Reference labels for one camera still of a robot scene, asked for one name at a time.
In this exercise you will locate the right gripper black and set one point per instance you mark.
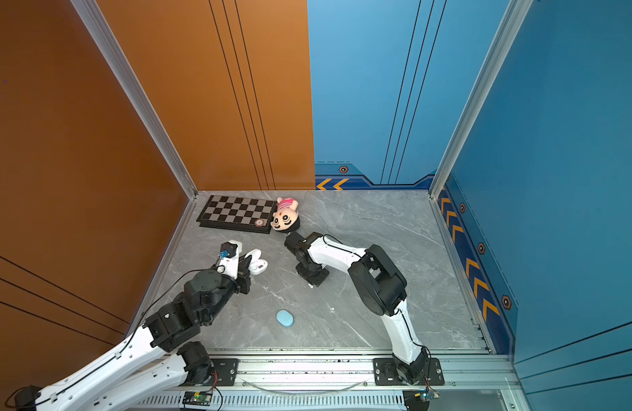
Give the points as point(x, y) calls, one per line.
point(316, 281)

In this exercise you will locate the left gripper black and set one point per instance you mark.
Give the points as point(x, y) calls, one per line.
point(243, 276)

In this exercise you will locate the white earbud case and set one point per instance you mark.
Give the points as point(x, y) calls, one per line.
point(257, 265)

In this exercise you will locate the blue earbud case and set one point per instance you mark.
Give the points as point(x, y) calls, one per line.
point(285, 318)

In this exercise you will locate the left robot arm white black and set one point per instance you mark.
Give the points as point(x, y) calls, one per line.
point(160, 354)

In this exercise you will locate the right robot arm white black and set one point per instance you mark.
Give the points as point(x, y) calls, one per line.
point(379, 284)

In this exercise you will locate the plush doll pink shirt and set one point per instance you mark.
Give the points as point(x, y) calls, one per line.
point(286, 218)

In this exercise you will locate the black white chessboard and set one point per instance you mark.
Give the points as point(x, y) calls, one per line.
point(237, 213)

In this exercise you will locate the green circuit board left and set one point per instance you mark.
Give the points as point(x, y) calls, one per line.
point(197, 399)

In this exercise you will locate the white vent grille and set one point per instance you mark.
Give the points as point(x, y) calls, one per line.
point(256, 400)

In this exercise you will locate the circuit board right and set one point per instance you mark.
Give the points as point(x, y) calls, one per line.
point(427, 395)

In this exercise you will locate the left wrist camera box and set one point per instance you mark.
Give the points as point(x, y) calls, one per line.
point(228, 259)

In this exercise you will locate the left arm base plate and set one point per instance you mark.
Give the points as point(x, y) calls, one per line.
point(220, 373)

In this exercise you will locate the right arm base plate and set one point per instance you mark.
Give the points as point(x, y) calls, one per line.
point(388, 373)

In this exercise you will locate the aluminium front rail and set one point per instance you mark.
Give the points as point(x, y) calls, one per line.
point(339, 369)

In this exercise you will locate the left corner aluminium post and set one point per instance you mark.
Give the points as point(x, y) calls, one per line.
point(99, 29)

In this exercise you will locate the corner aluminium post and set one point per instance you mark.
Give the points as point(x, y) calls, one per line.
point(99, 29)
point(508, 29)

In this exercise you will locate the right corner aluminium post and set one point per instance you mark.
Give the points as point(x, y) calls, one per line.
point(508, 29)

